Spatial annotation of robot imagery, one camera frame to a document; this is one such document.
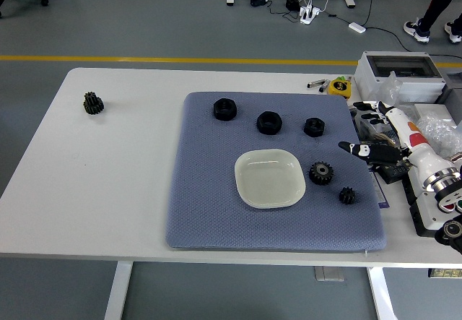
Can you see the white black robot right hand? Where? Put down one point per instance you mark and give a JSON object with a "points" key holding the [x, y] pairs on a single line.
{"points": [[408, 132]]}

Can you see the small black gear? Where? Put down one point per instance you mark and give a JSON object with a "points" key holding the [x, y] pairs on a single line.
{"points": [[348, 195]]}

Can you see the large black gear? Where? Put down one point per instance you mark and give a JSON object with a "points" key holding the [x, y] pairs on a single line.
{"points": [[320, 173]]}

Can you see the flat white box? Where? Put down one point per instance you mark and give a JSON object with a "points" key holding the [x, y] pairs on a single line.
{"points": [[438, 110]]}

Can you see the black white button box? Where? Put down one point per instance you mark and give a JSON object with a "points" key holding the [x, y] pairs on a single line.
{"points": [[426, 215]]}

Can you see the small black hex nut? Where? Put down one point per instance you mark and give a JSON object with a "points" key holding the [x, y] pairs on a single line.
{"points": [[314, 128]]}

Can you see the medium black hex nut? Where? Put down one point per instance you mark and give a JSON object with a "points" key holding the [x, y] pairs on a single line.
{"points": [[269, 123]]}

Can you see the grey under-table control box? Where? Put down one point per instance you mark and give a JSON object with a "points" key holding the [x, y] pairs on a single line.
{"points": [[328, 273]]}

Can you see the large black hex nut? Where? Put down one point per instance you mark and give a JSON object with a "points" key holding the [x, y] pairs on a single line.
{"points": [[224, 110]]}

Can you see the bubble wrap bundle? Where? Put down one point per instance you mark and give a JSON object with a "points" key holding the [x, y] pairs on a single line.
{"points": [[438, 132]]}

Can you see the black square module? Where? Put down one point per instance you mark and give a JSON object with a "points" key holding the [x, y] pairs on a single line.
{"points": [[393, 173]]}

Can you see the purple white card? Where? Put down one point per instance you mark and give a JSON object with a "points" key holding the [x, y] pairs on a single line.
{"points": [[380, 193]]}

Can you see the yellow black tape measure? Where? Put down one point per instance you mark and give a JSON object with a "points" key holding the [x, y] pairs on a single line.
{"points": [[339, 87]]}

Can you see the short black marker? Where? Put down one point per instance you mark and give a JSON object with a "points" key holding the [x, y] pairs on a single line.
{"points": [[323, 88]]}

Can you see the silver black marker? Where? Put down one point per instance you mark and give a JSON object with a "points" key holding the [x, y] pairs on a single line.
{"points": [[317, 83]]}

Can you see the white floor adapter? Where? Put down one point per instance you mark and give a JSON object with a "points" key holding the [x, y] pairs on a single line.
{"points": [[357, 27]]}

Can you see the person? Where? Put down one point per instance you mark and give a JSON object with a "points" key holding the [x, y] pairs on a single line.
{"points": [[438, 5]]}

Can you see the white square dish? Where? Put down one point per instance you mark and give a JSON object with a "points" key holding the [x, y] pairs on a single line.
{"points": [[269, 181]]}

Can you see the white power strip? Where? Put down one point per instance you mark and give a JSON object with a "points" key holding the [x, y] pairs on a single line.
{"points": [[309, 13]]}

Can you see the white table leg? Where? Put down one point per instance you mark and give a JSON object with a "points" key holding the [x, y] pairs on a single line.
{"points": [[119, 291], [380, 294]]}

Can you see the black power adapter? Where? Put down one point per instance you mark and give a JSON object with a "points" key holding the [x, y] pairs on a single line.
{"points": [[292, 1]]}

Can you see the blue-grey textured mat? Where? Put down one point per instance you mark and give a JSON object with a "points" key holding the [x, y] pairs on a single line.
{"points": [[216, 208]]}

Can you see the black stepped double gear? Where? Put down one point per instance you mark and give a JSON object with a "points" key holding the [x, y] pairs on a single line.
{"points": [[94, 104]]}

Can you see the white electrical enclosure box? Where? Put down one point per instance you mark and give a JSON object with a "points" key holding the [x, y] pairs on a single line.
{"points": [[400, 63]]}

